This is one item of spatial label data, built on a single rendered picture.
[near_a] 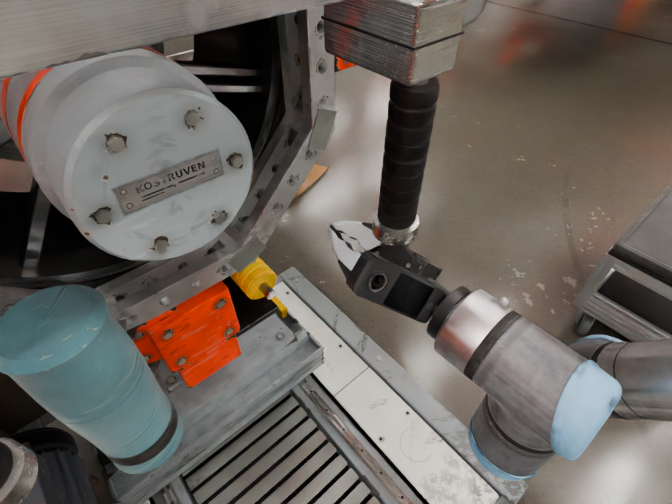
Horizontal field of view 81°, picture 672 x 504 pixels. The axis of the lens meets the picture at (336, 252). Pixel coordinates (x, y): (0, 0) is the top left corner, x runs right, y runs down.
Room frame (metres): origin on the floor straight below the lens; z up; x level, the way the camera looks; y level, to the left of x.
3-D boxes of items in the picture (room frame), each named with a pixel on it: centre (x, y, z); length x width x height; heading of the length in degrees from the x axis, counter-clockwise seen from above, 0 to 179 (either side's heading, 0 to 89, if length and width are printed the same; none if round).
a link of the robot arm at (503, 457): (0.19, -0.23, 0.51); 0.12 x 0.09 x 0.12; 119
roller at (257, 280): (0.51, 0.20, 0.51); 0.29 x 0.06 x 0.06; 41
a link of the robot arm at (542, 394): (0.19, -0.21, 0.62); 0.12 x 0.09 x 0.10; 41
